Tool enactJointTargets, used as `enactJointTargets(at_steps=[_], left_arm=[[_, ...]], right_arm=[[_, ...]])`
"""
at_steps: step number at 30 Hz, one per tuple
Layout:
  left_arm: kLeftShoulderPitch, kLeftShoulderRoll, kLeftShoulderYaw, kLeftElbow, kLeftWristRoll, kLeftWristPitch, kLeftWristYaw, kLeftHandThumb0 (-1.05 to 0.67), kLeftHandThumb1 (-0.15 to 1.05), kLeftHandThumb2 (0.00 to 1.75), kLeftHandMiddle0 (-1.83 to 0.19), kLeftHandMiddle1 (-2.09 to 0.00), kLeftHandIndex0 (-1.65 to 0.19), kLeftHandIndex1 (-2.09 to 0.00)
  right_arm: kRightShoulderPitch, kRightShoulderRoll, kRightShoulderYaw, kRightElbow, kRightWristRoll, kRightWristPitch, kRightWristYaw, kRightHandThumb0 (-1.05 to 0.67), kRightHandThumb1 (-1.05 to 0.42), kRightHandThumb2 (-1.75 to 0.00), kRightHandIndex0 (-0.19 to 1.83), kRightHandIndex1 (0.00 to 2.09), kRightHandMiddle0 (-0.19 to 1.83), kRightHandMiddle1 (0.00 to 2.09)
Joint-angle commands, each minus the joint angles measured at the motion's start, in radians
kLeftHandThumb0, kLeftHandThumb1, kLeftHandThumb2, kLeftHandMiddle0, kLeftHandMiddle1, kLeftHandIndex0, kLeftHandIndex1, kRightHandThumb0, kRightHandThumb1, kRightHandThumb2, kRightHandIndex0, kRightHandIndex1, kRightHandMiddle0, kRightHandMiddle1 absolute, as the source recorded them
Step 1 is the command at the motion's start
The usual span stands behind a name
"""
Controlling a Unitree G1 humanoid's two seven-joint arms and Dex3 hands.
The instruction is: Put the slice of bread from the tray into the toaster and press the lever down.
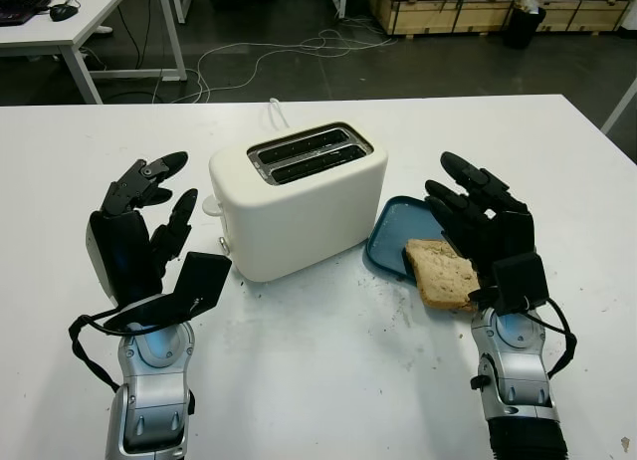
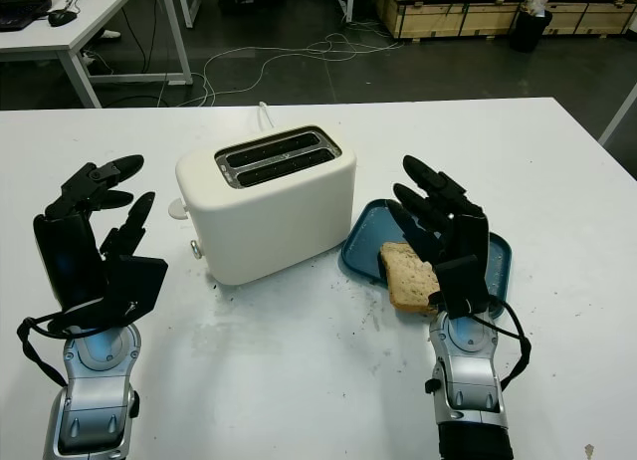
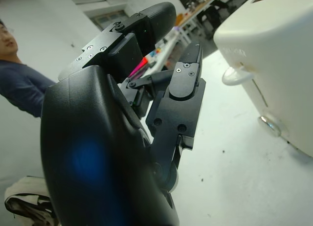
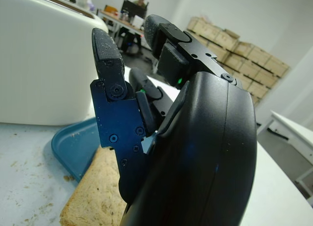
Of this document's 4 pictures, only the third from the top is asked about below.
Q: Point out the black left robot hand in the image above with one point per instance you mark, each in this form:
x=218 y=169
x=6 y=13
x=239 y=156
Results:
x=97 y=142

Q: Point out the white toaster lever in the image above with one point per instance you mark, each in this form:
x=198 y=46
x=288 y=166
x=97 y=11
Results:
x=232 y=78

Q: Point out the silver toaster knob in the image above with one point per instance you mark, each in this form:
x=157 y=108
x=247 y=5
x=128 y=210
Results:
x=270 y=125

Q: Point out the cream white toaster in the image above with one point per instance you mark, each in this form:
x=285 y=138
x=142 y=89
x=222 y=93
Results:
x=276 y=47

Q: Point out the beige and black cloth bag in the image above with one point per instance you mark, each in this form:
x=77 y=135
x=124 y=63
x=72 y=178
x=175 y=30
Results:
x=22 y=199

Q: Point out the person in blue sweater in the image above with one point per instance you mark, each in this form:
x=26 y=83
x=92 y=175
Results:
x=17 y=81

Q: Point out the window with grid panes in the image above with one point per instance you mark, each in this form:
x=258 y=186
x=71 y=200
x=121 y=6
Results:
x=110 y=16

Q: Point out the long white workbench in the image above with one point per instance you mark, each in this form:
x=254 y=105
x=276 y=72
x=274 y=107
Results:
x=188 y=18

